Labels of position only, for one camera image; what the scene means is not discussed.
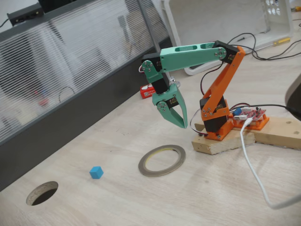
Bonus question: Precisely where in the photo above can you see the servo wire loop at base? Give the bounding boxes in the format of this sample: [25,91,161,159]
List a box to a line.
[189,108,209,137]

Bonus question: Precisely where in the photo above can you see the white USB cable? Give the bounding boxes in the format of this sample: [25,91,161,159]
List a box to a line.
[239,117,301,210]

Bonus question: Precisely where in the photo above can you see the grey rounded device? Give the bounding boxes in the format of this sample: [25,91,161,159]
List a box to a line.
[284,74,301,116]

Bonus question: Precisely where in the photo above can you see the orange board holder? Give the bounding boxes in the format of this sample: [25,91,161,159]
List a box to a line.
[231,113,270,131]

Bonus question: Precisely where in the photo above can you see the frosted desk partition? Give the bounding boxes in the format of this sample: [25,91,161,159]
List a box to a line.
[0,0,174,193]

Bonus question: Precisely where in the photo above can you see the yellow handled screwdriver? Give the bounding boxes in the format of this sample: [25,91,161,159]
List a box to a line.
[257,37,292,50]

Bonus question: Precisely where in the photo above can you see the red controller board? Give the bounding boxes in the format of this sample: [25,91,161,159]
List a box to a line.
[231,106,268,122]

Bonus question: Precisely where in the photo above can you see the blue cube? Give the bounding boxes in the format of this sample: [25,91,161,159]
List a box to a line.
[89,166,104,180]

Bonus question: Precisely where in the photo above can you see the long wooden plank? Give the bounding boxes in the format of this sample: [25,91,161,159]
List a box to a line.
[194,117,301,150]

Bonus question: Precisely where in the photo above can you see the grey ring of tape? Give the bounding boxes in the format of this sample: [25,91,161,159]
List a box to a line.
[138,144,187,178]

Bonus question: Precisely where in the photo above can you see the servo wire along upper arm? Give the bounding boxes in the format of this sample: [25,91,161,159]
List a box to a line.
[200,63,224,97]

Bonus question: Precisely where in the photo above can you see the small red box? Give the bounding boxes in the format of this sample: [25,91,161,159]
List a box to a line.
[140,84,156,99]

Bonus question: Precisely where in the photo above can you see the thin black cable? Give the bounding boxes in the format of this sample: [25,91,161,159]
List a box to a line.
[227,32,301,61]

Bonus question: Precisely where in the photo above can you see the black monitor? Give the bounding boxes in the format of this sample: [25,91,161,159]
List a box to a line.
[38,0,82,14]

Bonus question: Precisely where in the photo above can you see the black power cable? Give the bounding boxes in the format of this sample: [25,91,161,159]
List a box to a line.
[251,104,301,117]

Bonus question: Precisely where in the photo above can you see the black hub device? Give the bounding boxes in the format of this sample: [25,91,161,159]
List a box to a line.
[6,2,45,26]

